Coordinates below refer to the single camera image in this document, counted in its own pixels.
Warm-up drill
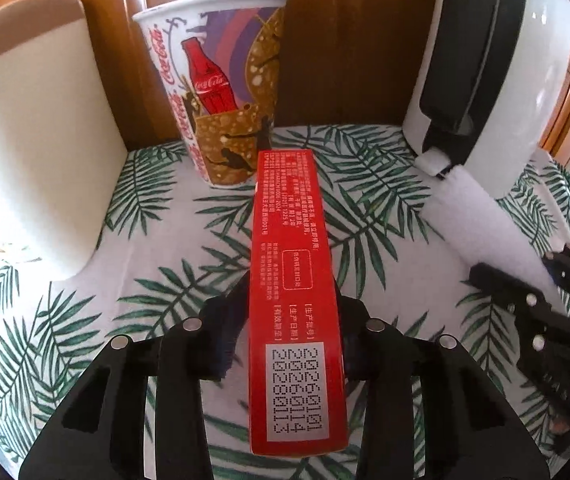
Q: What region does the white fluffy cloth strip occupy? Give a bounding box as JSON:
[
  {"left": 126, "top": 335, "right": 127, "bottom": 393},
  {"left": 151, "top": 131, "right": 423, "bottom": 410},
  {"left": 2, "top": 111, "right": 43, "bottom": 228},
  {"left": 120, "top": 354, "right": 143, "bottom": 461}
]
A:
[{"left": 410, "top": 159, "right": 566, "bottom": 312}]

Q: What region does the red cardboard box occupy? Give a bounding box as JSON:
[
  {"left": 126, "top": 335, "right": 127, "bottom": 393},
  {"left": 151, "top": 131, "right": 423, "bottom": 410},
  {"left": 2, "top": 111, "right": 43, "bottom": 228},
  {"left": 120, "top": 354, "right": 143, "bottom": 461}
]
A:
[{"left": 248, "top": 150, "right": 348, "bottom": 457}]

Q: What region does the white electric kettle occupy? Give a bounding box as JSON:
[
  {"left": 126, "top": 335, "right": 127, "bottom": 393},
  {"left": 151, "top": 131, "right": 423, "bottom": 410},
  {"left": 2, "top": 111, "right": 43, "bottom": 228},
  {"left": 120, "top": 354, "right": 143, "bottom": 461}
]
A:
[{"left": 402, "top": 0, "right": 570, "bottom": 198}]

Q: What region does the cream tissue canister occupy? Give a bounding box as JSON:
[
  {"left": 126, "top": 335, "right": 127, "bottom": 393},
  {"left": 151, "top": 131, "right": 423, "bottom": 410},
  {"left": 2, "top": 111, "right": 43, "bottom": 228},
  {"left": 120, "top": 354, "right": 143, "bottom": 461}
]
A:
[{"left": 0, "top": 0, "right": 126, "bottom": 281}]

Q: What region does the Coca-Cola paper cup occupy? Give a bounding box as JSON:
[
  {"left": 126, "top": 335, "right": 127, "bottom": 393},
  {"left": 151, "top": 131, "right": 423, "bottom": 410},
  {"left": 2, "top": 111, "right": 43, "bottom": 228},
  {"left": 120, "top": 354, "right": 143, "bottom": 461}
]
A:
[{"left": 133, "top": 0, "right": 288, "bottom": 188}]

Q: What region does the wooden wardrobe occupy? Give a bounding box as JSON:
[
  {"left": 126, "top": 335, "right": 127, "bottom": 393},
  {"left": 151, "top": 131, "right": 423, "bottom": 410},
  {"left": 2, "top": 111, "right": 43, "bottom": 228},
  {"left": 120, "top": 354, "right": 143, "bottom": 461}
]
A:
[{"left": 0, "top": 0, "right": 570, "bottom": 172}]

